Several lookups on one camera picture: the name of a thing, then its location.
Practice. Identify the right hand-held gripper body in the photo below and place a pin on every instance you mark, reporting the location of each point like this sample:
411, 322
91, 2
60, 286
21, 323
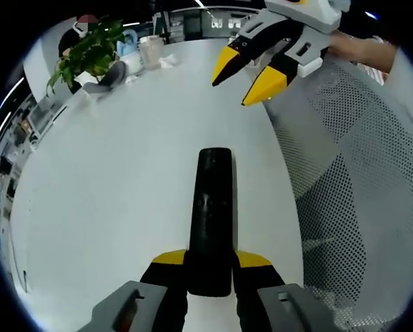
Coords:
310, 12

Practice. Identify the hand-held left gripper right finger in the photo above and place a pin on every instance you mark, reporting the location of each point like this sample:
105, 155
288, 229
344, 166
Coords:
282, 307

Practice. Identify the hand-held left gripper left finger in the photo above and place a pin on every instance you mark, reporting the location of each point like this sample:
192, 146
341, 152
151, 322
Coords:
137, 304

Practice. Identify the black remote control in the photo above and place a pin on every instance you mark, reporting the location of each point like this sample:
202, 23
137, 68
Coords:
211, 207

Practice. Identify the crumpled white tissue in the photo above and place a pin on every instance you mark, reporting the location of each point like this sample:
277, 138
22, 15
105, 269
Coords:
168, 60
130, 79

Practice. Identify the clear plastic jar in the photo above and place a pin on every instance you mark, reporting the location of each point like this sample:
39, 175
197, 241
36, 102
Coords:
151, 52

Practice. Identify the person's white shirt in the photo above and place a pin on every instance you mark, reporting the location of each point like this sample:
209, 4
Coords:
405, 79

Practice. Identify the white and blue jug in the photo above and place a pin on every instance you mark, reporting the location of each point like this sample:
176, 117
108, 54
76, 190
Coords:
131, 62

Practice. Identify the white mesh office chair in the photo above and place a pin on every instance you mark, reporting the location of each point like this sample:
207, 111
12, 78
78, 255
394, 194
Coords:
348, 173

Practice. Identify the dark grey curved object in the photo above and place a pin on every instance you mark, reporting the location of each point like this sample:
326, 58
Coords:
114, 74

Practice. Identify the green potted plant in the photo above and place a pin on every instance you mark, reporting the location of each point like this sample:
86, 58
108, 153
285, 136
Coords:
88, 52

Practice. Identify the white plant pot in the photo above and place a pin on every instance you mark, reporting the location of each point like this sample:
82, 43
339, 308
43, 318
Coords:
86, 79

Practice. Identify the row of office desks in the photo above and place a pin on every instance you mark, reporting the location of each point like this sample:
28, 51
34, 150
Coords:
9, 173

